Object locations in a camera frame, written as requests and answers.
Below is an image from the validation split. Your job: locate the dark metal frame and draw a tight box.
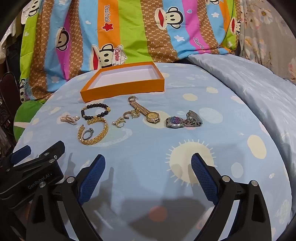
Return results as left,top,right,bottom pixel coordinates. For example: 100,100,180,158
0,72,22,139

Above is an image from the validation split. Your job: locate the orange shallow box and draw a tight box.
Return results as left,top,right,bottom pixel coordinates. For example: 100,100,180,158
80,61,165,103

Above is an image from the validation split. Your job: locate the gold chain bracelet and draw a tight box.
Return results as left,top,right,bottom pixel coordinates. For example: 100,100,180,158
77,116,109,146

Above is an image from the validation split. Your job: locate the black bead bracelet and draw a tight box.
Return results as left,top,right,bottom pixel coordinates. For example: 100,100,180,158
81,103,111,120

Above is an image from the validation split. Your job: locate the gold chain jewellery piece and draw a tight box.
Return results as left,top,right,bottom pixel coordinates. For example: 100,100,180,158
60,114,80,126

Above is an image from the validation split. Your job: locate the light blue dotted bedsheet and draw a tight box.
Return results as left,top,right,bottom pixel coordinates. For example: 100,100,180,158
13,61,294,241

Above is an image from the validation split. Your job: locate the grey floral cloth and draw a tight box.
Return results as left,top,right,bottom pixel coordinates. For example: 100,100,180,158
238,0,296,84

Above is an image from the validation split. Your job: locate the striped cartoon monkey blanket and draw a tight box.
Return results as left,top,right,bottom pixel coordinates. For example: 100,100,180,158
20,0,242,105

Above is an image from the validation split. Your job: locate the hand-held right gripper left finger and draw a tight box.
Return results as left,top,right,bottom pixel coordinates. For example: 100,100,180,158
26,154,106,241

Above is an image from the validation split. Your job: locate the green cushion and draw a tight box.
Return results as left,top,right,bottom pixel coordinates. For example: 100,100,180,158
13,101,47,142

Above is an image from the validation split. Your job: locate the pale blue quilt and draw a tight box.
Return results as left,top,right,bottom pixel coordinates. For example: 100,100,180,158
185,54,296,186

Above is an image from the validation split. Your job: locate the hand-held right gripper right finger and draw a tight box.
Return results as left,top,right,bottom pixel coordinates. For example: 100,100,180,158
191,153,272,241

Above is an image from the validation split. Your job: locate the dark silver hair clip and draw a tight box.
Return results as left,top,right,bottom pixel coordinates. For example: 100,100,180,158
165,110,203,128

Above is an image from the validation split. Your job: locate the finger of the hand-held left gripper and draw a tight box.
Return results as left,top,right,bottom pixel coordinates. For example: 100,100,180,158
0,145,32,171
14,140,65,166

